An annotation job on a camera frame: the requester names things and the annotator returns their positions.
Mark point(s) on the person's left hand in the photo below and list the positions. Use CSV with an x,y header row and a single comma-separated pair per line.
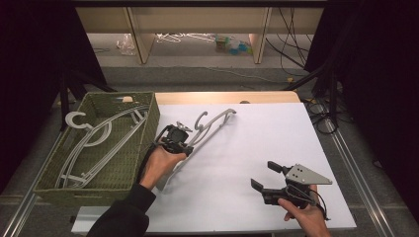
x,y
158,168

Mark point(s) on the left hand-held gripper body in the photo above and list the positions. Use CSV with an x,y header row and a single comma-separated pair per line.
x,y
174,136

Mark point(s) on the metal floor rail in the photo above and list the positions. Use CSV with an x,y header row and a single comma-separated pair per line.
x,y
19,210
359,184

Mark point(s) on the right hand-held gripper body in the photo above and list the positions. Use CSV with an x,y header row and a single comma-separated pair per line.
x,y
304,176

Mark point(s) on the green woven basket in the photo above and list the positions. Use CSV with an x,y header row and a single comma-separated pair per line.
x,y
108,164

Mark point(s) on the white table sheet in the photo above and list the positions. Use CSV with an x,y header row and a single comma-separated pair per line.
x,y
237,158

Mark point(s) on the colourful plastic toys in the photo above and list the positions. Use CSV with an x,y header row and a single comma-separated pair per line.
x,y
230,46

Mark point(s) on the person's right hand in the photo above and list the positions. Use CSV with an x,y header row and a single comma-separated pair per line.
x,y
311,220

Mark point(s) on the beige wooden shelf unit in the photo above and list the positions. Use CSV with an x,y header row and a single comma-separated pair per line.
x,y
204,19

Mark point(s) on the black curtain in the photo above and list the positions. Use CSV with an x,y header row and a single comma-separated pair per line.
x,y
33,65
378,82

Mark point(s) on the clear plastic bag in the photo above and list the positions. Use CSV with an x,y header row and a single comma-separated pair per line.
x,y
125,44

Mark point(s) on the black metal stand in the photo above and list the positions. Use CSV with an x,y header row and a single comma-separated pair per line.
x,y
64,98
333,95

